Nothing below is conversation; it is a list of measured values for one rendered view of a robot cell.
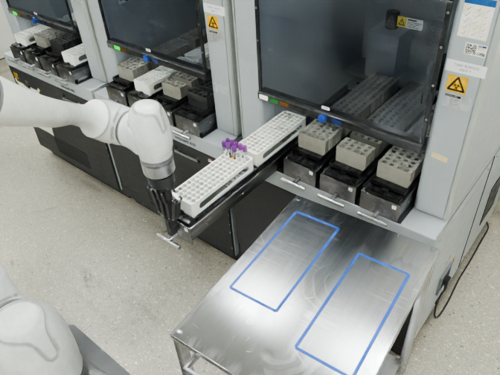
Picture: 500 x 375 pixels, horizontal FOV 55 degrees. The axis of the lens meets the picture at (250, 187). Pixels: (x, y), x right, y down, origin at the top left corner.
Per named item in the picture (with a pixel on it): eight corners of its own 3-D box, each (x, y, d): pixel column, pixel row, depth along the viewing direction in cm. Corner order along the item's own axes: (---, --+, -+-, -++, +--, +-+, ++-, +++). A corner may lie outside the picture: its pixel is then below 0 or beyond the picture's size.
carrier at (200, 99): (211, 109, 195) (210, 96, 192) (208, 111, 194) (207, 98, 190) (191, 101, 201) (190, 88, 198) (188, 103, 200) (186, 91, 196)
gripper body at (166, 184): (179, 170, 134) (184, 195, 139) (159, 160, 138) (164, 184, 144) (160, 184, 129) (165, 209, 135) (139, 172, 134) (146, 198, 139)
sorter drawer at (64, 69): (158, 33, 286) (155, 18, 280) (174, 39, 279) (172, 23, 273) (52, 81, 244) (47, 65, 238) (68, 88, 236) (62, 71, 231)
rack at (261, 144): (285, 123, 187) (284, 109, 183) (306, 131, 182) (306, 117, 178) (236, 160, 170) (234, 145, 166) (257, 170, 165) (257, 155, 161)
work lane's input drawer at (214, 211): (286, 132, 195) (286, 113, 189) (315, 143, 187) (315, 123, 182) (152, 235, 152) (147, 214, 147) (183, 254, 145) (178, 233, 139)
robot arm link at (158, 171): (157, 141, 135) (161, 158, 139) (132, 157, 130) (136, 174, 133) (179, 152, 130) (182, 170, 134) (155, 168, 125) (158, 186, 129)
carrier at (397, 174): (411, 185, 151) (414, 170, 147) (408, 189, 150) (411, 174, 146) (378, 172, 157) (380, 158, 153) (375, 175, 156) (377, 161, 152)
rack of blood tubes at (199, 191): (232, 162, 169) (231, 148, 165) (254, 172, 164) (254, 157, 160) (172, 208, 152) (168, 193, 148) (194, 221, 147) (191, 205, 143)
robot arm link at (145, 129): (183, 149, 131) (146, 137, 137) (174, 98, 121) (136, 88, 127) (158, 170, 124) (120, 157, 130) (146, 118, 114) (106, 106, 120)
